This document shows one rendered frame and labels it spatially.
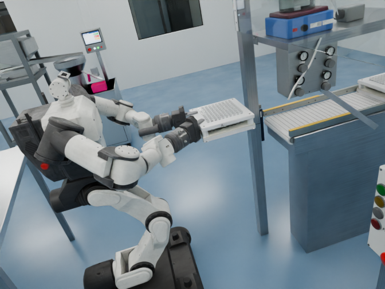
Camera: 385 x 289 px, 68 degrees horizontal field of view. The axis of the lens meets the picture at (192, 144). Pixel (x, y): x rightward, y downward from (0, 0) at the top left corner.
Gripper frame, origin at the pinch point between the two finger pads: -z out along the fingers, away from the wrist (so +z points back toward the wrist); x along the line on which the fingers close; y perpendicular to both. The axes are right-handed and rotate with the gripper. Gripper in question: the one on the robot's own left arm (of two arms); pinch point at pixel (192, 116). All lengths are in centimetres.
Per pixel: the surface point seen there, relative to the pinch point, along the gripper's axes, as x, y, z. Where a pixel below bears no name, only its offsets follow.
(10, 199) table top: 15, 11, 94
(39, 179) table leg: 41, -49, 115
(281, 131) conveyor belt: 17.1, 5.0, -41.4
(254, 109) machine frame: 10.6, -13.9, -34.0
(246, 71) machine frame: -10.9, -13.6, -31.7
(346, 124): 19, 10, -71
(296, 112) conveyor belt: 17, -11, -56
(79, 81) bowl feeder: 16, -213, 118
